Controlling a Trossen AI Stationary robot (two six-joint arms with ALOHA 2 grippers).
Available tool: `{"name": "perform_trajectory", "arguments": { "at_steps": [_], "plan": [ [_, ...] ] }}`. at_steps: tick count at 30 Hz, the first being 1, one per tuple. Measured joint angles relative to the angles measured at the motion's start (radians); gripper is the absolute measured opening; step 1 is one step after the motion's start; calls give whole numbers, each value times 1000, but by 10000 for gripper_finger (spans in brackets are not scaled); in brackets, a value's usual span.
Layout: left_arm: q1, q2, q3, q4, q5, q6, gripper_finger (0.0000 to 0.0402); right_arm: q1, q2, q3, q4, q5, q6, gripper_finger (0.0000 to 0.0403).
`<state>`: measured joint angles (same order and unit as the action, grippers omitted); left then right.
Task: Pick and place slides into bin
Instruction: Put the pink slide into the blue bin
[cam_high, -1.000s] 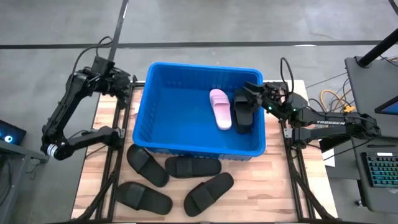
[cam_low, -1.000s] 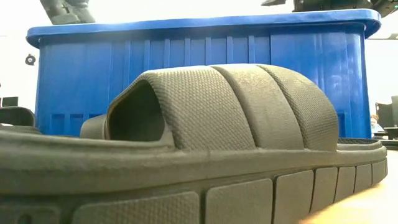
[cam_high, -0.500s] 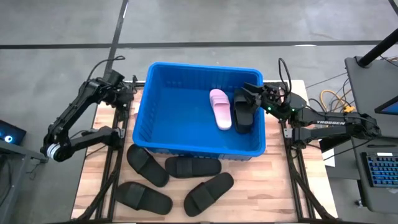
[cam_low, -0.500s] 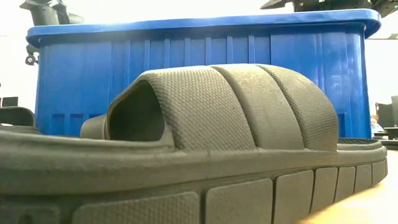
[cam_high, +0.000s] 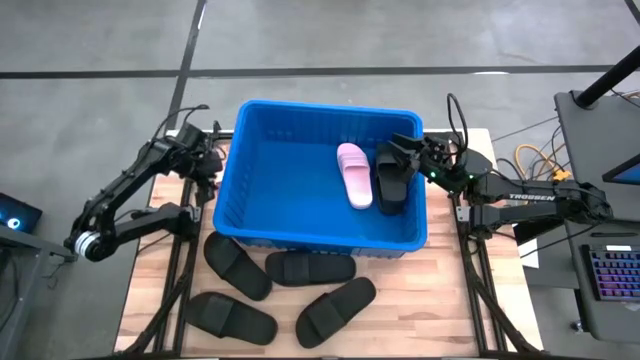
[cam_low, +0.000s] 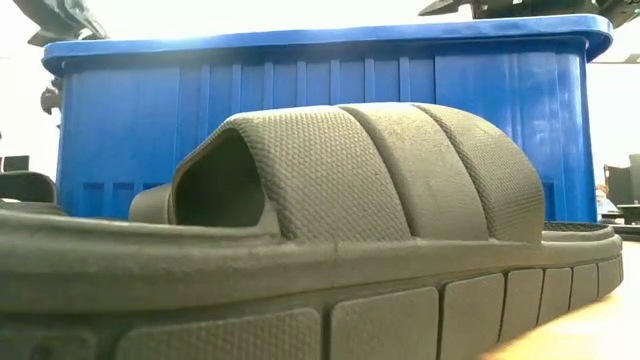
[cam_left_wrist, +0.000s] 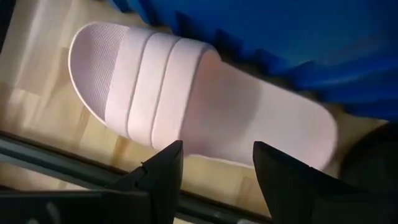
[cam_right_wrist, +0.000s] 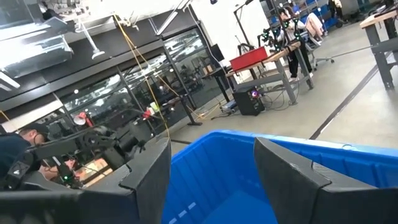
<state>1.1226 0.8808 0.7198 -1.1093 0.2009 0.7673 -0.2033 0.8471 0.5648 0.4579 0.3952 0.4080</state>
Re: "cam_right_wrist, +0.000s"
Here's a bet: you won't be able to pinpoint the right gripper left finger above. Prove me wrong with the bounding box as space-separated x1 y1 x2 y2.
81 138 172 224

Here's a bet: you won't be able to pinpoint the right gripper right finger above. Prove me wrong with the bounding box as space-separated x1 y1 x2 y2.
253 136 382 224

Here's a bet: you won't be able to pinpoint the blue plastic bin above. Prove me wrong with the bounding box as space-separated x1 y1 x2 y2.
161 129 398 224

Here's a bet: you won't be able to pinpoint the red plastic bin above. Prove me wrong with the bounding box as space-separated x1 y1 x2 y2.
229 46 269 72

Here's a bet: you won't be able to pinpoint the black desk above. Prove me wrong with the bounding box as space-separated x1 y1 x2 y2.
146 93 203 127
201 67 237 103

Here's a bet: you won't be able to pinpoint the black computer tower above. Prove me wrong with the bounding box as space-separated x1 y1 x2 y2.
232 86 266 117

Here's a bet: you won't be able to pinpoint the red desk lamp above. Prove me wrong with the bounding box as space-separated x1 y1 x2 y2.
73 111 94 128

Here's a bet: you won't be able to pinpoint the blue grey floor box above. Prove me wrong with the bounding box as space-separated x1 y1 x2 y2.
221 101 239 113

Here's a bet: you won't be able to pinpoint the wooden table grey legs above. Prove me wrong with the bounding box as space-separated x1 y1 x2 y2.
225 40 315 106
359 9 398 91

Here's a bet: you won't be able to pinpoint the person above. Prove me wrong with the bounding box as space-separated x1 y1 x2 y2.
278 7 313 82
329 0 345 22
0 123 78 190

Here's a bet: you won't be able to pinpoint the office chair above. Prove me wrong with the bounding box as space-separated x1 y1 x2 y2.
303 30 336 71

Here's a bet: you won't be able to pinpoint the black flat monitor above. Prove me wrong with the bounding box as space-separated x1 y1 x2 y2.
211 43 225 62

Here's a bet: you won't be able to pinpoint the black robot station rig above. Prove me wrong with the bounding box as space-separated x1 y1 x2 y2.
233 0 301 54

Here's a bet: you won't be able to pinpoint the pale pink jacket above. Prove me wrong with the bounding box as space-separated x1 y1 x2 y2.
304 12 326 40

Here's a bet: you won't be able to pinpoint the shelf with blue bins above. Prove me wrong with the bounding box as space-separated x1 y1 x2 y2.
267 0 340 29

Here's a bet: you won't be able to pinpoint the yellow hanging cable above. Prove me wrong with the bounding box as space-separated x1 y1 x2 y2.
112 14 171 139

